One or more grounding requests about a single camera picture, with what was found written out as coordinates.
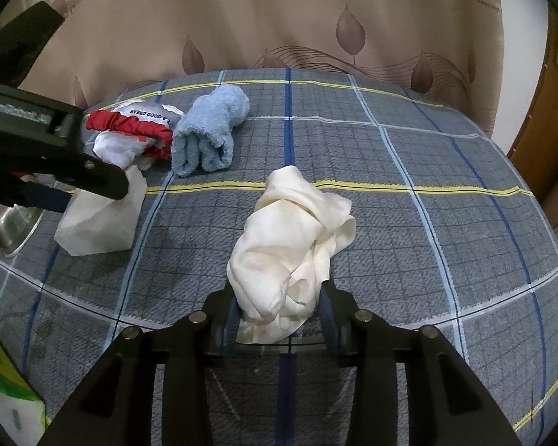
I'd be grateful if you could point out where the green and white box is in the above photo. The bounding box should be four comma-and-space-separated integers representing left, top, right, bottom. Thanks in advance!
0, 344, 46, 445

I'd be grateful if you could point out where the brown wooden door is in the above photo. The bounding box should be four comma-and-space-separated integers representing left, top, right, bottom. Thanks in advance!
508, 10, 558, 238

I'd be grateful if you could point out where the red and white printed cloth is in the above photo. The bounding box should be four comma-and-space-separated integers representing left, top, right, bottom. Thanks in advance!
81, 99, 184, 170

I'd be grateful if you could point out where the beige leaf pattern curtain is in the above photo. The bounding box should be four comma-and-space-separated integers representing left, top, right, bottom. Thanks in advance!
0, 0, 504, 132

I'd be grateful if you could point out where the light blue fluffy towel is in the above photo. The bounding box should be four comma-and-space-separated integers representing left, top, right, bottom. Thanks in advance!
171, 85, 250, 177

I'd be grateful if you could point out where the stainless steel bowl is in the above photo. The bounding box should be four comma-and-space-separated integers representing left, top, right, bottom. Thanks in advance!
0, 204, 44, 259

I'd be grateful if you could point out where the cream cloth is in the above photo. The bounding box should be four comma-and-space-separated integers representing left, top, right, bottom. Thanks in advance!
227, 165, 357, 344

